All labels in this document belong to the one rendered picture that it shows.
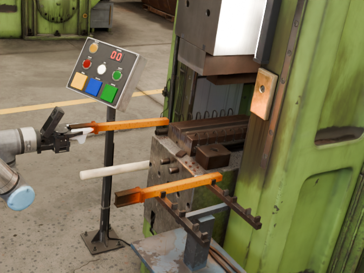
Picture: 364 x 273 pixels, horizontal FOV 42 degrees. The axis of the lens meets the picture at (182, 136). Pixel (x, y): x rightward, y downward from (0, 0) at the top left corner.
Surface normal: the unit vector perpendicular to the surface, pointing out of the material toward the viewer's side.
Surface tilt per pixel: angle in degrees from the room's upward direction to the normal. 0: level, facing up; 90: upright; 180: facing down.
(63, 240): 0
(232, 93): 90
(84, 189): 0
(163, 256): 0
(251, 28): 90
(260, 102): 90
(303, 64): 90
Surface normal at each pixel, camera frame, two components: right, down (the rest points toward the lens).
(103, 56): -0.43, -0.19
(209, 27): -0.86, 0.12
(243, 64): 0.49, 0.43
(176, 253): 0.13, -0.89
